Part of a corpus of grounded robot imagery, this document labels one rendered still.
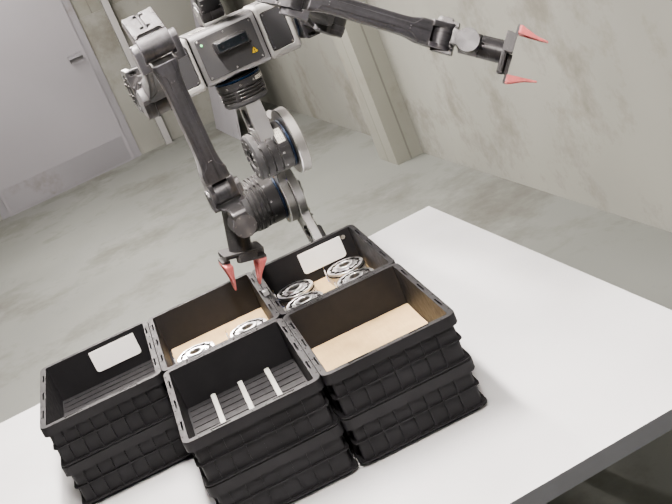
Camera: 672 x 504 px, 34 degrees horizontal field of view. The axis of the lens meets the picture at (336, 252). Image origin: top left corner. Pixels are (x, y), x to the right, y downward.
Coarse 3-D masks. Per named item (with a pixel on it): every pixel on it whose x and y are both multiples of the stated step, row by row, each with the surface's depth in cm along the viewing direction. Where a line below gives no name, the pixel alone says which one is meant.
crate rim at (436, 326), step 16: (400, 272) 250; (288, 320) 249; (448, 320) 219; (400, 336) 219; (416, 336) 218; (368, 352) 218; (384, 352) 218; (320, 368) 220; (336, 368) 217; (352, 368) 217
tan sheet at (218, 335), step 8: (256, 312) 290; (240, 320) 289; (216, 328) 290; (224, 328) 288; (232, 328) 286; (200, 336) 289; (208, 336) 287; (216, 336) 285; (224, 336) 283; (184, 344) 288; (192, 344) 286; (216, 344) 280; (176, 352) 285; (176, 360) 280
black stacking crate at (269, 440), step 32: (224, 352) 250; (256, 352) 252; (288, 352) 254; (192, 384) 250; (224, 384) 252; (256, 384) 249; (288, 384) 243; (192, 416) 246; (288, 416) 217; (320, 416) 219; (224, 448) 215; (256, 448) 217; (288, 448) 218
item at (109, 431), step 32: (64, 384) 284; (96, 384) 286; (128, 384) 278; (160, 384) 251; (64, 416) 275; (96, 416) 249; (128, 416) 251; (160, 416) 253; (64, 448) 249; (96, 448) 251
